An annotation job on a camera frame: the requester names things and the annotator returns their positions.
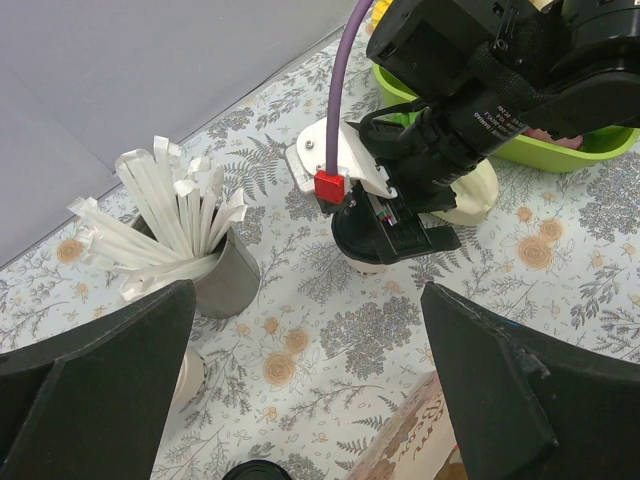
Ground brown paper bag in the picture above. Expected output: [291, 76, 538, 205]
[347, 372, 467, 480]

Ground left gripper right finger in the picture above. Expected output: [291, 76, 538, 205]
[421, 282, 639, 479]

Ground green vegetable tray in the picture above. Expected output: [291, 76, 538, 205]
[372, 62, 640, 174]

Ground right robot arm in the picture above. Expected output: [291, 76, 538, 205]
[356, 1, 639, 264]

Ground white paper coffee cup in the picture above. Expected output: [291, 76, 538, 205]
[346, 257, 387, 276]

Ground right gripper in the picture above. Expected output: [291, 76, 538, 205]
[358, 81, 527, 263]

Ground black cup lid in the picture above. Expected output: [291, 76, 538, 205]
[331, 206, 391, 265]

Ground grey straw holder cup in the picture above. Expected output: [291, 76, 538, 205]
[121, 229, 260, 319]

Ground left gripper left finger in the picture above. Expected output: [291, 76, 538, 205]
[1, 280, 196, 479]

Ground yellow napa cabbage toy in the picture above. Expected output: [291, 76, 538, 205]
[372, 0, 392, 22]

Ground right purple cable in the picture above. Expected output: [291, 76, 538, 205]
[325, 0, 376, 174]

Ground floral table mat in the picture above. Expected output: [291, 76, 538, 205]
[0, 19, 640, 480]

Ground stack of paper cups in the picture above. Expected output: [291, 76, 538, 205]
[171, 347, 208, 409]

